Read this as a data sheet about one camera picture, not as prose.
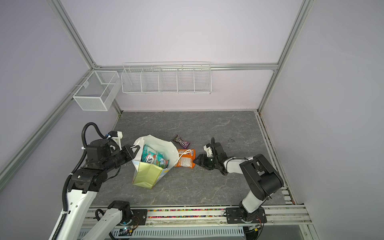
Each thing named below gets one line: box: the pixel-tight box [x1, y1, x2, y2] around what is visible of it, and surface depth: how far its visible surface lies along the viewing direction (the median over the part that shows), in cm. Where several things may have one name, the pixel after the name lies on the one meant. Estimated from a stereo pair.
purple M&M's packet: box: [174, 134, 191, 149], surface depth 101 cm
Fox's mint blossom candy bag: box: [141, 144, 170, 169], surface depth 80 cm
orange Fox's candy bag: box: [175, 149, 196, 169], surface depth 91 cm
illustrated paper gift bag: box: [131, 134, 180, 189], surface depth 75 cm
